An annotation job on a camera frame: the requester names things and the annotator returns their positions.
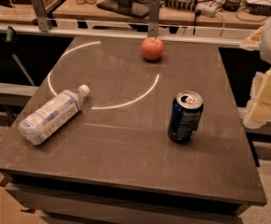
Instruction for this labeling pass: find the grey metal bracket left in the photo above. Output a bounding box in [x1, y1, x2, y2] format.
[31, 0, 51, 32]

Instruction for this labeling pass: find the grey metal bracket middle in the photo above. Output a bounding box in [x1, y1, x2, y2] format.
[148, 0, 161, 37]

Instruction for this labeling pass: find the grey metal bracket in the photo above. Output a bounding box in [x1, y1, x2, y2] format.
[31, 0, 51, 32]
[148, 0, 161, 37]

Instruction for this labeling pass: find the black monitor stand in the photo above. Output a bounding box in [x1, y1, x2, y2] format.
[97, 0, 149, 19]

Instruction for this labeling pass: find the blue labelled plastic bottle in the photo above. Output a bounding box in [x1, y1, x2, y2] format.
[19, 85, 90, 146]

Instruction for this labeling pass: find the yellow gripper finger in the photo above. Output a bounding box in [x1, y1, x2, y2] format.
[241, 27, 263, 51]
[243, 68, 271, 129]

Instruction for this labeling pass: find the black power strip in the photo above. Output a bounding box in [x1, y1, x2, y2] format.
[164, 0, 197, 12]

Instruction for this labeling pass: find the white power adapter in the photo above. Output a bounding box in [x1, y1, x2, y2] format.
[195, 2, 218, 18]

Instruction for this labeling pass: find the blue soda can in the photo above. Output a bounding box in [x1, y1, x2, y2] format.
[168, 91, 204, 144]

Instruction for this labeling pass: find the red apple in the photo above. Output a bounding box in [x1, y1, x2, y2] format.
[141, 37, 164, 61]

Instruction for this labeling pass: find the green handled tool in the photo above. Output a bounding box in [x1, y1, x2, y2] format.
[4, 26, 35, 86]

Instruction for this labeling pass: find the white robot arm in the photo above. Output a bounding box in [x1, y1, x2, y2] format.
[239, 16, 271, 129]

